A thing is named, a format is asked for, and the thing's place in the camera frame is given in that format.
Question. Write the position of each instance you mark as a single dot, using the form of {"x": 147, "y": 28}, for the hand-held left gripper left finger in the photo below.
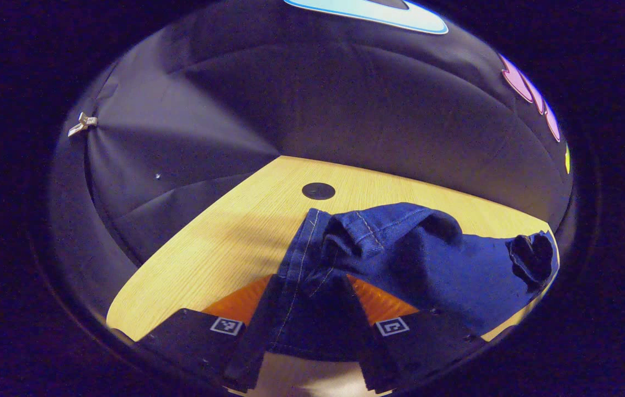
{"x": 257, "y": 331}

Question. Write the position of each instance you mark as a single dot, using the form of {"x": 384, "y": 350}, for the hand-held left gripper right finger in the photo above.
{"x": 384, "y": 364}

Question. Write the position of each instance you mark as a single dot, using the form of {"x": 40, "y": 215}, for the blue denim jeans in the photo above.
{"x": 411, "y": 259}

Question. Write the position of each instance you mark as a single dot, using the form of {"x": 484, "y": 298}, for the black round table grommet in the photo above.
{"x": 318, "y": 191}

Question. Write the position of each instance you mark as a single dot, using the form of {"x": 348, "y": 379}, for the silver cloth clip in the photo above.
{"x": 81, "y": 122}

